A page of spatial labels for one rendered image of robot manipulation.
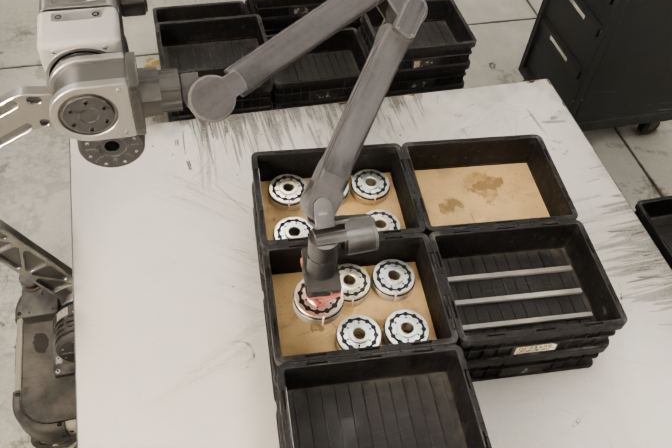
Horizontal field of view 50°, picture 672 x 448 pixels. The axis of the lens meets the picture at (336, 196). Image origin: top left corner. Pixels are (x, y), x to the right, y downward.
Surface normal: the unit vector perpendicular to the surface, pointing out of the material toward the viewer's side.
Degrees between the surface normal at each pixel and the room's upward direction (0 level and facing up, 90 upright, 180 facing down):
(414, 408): 0
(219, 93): 47
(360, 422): 0
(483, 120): 0
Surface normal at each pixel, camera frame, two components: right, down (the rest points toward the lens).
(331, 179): 0.18, 0.09
